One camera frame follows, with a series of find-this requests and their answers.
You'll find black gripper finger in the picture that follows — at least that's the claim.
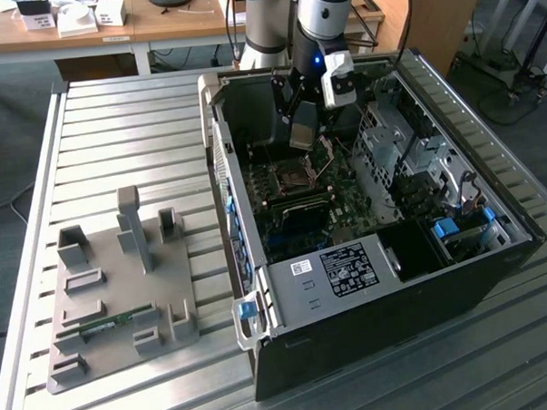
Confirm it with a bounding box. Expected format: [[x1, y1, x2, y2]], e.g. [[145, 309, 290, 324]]
[[269, 69, 306, 124]]

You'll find silver CPU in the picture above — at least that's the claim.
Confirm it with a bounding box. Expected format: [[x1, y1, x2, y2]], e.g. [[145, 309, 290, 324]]
[[287, 101, 322, 151]]

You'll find metal socket cover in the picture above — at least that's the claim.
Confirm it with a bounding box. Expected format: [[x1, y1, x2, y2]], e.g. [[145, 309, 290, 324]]
[[301, 136, 337, 179]]

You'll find black RAM slot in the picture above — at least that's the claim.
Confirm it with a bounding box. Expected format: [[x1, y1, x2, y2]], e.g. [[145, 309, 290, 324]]
[[266, 188, 337, 213]]

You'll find metal drive cage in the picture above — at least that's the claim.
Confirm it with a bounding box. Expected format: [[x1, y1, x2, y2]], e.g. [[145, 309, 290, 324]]
[[347, 67, 456, 225]]

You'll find wooden desk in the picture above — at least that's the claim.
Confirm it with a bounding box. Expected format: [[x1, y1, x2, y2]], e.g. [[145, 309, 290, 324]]
[[130, 0, 389, 76], [0, 0, 138, 82]]

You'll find green motherboard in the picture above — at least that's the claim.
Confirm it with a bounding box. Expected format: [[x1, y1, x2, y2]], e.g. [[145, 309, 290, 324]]
[[240, 133, 406, 266]]

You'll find wooden cabinet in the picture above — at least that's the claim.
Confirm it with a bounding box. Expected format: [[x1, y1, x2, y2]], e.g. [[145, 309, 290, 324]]
[[396, 0, 494, 81]]

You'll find black equipment stand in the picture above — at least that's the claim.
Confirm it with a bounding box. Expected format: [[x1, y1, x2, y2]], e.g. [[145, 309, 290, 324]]
[[445, 0, 547, 98]]

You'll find white labelled box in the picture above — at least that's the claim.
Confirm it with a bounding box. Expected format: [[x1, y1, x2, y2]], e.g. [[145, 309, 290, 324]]
[[22, 12, 58, 32], [92, 0, 129, 27]]

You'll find black plastic shroud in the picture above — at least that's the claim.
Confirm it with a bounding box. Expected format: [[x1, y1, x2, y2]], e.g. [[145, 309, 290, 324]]
[[376, 218, 450, 283]]

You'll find grey power supply unit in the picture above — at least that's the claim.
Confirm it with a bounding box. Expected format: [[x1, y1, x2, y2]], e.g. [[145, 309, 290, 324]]
[[260, 233, 405, 341]]

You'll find blue disk carrier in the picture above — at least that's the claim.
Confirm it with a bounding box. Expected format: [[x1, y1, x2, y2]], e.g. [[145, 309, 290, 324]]
[[430, 218, 461, 244]]

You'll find blue power supply latch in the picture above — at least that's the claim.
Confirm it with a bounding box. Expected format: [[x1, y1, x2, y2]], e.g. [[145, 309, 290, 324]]
[[236, 298, 257, 324]]

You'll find white round holder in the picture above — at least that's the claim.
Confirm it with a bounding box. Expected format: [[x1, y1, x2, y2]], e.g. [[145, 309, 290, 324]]
[[55, 3, 99, 38]]

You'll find blue plastic clip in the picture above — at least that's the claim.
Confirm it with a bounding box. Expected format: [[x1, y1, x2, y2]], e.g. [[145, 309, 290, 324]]
[[480, 206, 498, 233]]

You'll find grey parts rack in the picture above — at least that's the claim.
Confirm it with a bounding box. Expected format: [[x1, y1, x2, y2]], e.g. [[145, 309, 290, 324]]
[[36, 183, 205, 396]]

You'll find black PC case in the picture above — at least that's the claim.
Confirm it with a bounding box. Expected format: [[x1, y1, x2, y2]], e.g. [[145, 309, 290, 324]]
[[196, 42, 547, 405]]

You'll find green RAM stick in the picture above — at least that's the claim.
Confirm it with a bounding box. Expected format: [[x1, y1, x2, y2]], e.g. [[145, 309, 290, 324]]
[[75, 307, 156, 337]]

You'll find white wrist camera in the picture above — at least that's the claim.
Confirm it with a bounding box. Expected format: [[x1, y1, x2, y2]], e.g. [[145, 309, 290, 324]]
[[318, 51, 359, 112]]

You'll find black arm base cable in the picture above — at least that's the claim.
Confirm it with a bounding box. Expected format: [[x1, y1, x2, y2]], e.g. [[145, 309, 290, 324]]
[[221, 0, 250, 72]]

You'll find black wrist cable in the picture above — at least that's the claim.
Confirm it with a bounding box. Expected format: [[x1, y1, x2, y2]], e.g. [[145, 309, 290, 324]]
[[394, 0, 422, 67]]

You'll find coloured wire bundle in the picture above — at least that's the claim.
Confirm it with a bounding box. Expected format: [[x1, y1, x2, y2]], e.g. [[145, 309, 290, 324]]
[[453, 171, 488, 216]]

